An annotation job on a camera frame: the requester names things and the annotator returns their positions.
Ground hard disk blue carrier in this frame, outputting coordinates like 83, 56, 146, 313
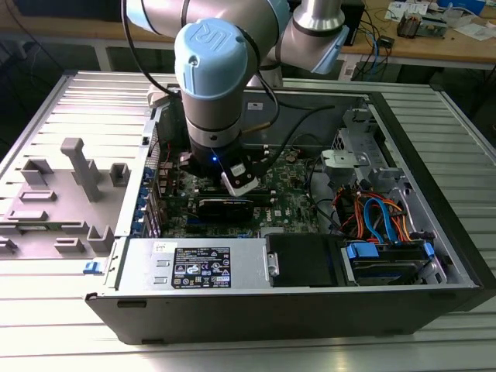
339, 239, 437, 288

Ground white paper sheet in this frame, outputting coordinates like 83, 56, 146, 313
453, 22, 496, 43

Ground green motherboard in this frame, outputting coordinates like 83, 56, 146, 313
158, 141, 325, 239

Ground black PC case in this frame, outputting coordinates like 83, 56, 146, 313
84, 71, 496, 346

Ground grey parts rack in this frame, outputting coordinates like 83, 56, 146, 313
0, 137, 131, 261

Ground wooden desk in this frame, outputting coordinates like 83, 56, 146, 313
340, 0, 496, 73
0, 0, 183, 73

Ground white printed cards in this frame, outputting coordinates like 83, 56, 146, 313
387, 0, 431, 20

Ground black graphics card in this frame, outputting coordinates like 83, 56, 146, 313
196, 197, 256, 224

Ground metal drive cage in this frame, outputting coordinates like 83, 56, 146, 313
332, 108, 408, 195

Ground black camera cable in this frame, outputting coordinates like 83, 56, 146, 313
267, 103, 336, 171

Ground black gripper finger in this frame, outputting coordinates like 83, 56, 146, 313
179, 150, 202, 177
247, 155, 268, 176

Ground orange wire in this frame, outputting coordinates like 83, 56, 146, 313
387, 197, 418, 243
335, 188, 367, 236

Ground wide black box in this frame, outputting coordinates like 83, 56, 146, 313
15, 0, 129, 23

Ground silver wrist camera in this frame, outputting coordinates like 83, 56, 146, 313
219, 162, 260, 198

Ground brown curved hose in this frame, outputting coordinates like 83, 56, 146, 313
242, 119, 272, 135

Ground black tower box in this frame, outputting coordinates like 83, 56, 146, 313
344, 0, 367, 47

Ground red wire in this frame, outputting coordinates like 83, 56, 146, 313
157, 139, 172, 168

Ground silver power supply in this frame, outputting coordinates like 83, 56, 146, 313
115, 236, 272, 291

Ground copper coil block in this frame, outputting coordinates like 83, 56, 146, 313
397, 10, 424, 40

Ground blue flat wire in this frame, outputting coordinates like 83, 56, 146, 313
363, 196, 401, 246

